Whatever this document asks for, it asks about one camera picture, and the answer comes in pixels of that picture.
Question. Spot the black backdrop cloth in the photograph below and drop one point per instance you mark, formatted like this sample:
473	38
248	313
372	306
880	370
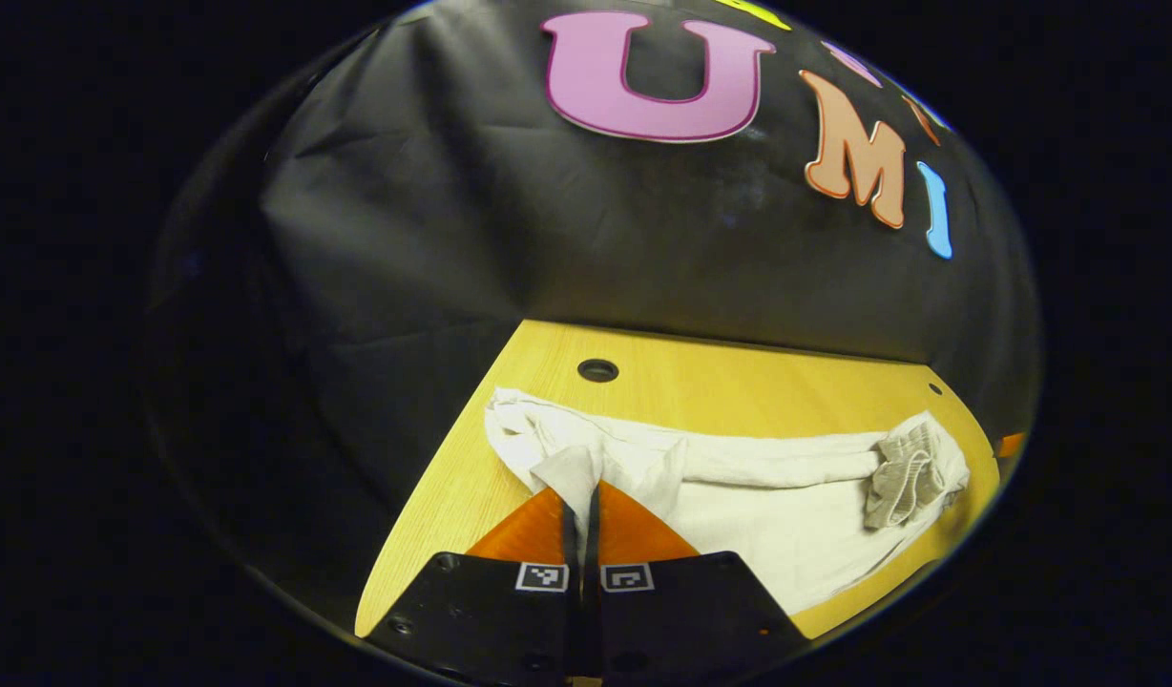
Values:
452	239

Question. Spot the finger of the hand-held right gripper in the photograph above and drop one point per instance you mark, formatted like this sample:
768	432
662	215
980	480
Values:
1010	445

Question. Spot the cream white jeans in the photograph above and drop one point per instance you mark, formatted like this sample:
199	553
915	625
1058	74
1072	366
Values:
786	515

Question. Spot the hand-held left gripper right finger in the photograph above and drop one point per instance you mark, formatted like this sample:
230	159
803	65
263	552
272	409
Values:
681	620

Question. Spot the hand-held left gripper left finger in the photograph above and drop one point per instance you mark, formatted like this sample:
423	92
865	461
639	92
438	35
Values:
491	620

